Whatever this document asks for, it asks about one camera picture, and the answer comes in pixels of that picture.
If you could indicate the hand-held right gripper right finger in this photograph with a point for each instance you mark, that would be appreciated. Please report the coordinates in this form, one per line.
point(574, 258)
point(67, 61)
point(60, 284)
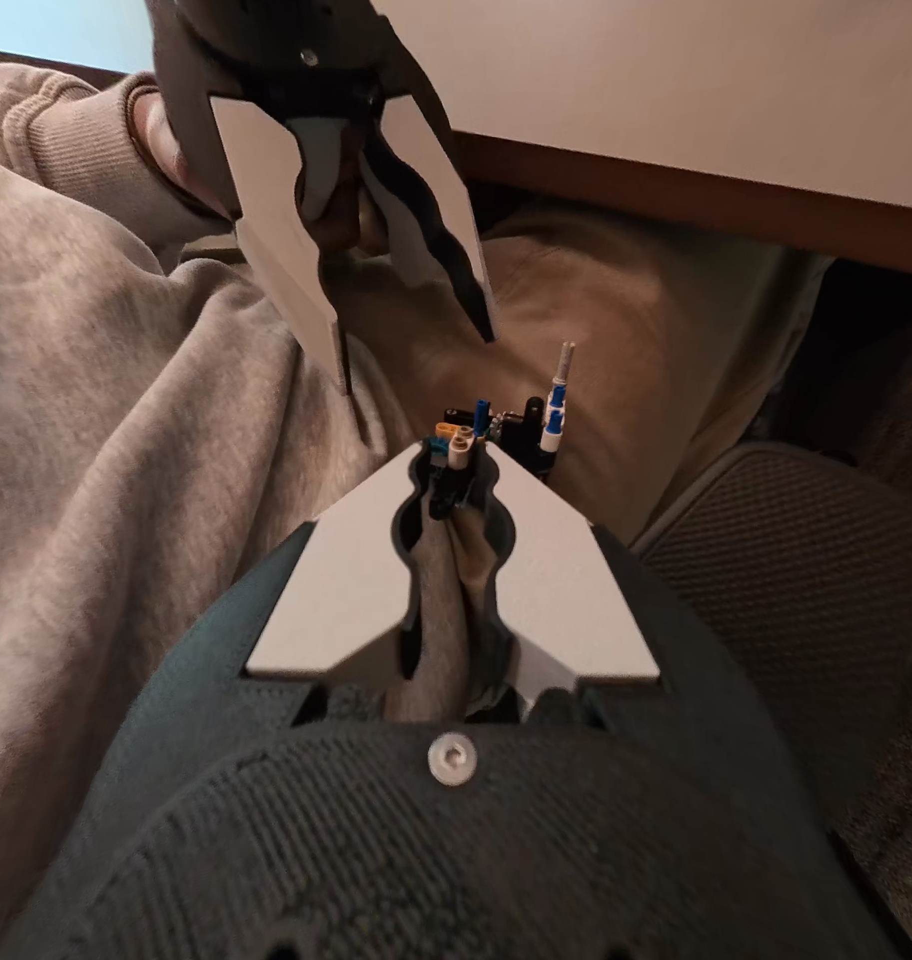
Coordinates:
point(568, 600)

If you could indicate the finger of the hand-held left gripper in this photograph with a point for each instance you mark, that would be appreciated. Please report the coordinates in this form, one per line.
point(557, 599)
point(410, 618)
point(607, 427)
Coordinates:
point(437, 172)
point(265, 187)

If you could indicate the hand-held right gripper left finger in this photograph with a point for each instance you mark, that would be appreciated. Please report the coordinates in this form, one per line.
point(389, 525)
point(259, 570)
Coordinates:
point(336, 592)

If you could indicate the multicoloured lego gear assembly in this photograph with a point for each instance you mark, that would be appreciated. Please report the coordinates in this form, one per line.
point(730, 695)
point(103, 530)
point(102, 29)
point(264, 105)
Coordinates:
point(463, 446)

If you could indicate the person's left forearm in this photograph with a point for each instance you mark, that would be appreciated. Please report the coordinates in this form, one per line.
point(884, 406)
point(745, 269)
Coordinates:
point(58, 135)

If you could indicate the person's left hand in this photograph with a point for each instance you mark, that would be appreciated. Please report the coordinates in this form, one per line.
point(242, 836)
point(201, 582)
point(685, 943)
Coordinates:
point(163, 150)

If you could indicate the black office chair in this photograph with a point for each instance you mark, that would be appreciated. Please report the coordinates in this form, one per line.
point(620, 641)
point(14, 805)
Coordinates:
point(785, 562)

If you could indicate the person's grey sweatshirt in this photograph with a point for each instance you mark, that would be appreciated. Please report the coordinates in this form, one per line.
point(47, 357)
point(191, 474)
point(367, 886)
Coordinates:
point(126, 450)

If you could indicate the person's beige pants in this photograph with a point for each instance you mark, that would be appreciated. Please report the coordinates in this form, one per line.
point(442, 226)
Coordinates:
point(650, 337)

